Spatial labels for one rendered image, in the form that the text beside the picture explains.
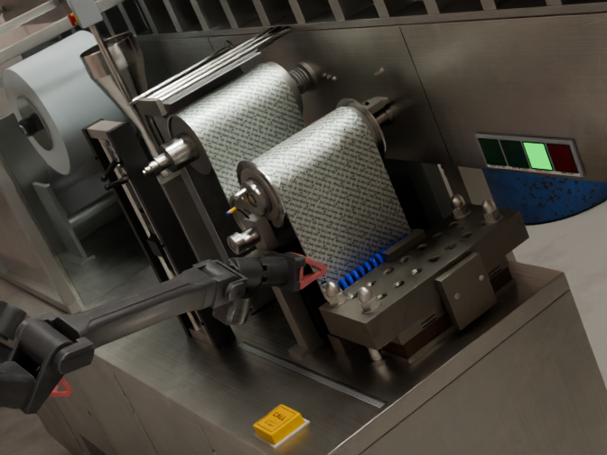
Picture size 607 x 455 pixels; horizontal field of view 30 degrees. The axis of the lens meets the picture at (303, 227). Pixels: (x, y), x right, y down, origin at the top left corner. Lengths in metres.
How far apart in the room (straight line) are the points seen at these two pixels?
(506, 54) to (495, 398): 0.65
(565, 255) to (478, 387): 2.19
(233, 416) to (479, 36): 0.86
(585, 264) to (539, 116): 2.25
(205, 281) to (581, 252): 2.47
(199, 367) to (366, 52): 0.76
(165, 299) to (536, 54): 0.74
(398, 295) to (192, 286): 0.38
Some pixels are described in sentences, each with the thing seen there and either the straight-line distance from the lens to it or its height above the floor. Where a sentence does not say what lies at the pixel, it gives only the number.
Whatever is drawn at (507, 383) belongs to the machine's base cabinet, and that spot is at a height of 0.78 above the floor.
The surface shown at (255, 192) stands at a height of 1.27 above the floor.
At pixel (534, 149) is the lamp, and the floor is 1.20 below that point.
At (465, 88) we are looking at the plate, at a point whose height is 1.31.
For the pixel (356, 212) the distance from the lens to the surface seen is 2.22.
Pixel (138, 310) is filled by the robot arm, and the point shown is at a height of 1.26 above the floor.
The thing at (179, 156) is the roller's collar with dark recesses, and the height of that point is 1.34.
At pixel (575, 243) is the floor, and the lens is 4.36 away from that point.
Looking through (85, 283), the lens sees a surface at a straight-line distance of 3.10.
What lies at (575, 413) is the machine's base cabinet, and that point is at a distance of 2.33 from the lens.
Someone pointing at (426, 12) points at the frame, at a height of 1.46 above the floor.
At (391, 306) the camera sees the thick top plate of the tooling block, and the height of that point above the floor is 1.03.
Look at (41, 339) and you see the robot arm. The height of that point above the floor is 1.32.
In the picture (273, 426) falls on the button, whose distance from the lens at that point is 2.08.
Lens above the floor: 1.93
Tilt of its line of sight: 21 degrees down
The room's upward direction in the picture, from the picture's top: 24 degrees counter-clockwise
